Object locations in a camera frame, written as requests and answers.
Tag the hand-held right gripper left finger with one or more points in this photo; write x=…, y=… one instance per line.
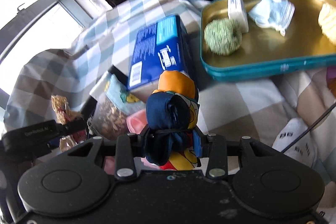
x=144, y=145

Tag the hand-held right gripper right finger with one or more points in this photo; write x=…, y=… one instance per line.
x=197, y=142

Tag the gold metal tin tray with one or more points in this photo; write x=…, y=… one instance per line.
x=275, y=45

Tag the blue face mask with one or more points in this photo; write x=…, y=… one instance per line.
x=275, y=12

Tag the checkered blanket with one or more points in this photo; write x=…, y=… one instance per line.
x=78, y=61

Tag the yellow soft toy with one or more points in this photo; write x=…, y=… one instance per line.
x=328, y=19

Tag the green fuzzy ball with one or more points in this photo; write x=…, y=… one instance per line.
x=223, y=36

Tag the orange purple cloth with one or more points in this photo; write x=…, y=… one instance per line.
x=331, y=79

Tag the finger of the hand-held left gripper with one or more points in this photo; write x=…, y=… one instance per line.
x=55, y=143
x=76, y=125

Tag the cartoon print cloth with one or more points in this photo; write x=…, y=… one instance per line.
x=120, y=94

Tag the yellow snack packet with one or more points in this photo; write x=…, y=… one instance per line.
x=60, y=108

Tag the clear bag brown contents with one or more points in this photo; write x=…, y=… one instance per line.
x=110, y=119

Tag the navy orange printed scarf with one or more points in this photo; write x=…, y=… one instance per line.
x=168, y=113

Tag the blue tissue pack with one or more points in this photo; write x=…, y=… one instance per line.
x=162, y=40

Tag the pale quilted blanket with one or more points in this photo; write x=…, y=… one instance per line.
x=294, y=92

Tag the pink cloth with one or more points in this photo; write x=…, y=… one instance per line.
x=135, y=123

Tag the white sock black print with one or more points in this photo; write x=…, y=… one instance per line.
x=291, y=129
x=304, y=153

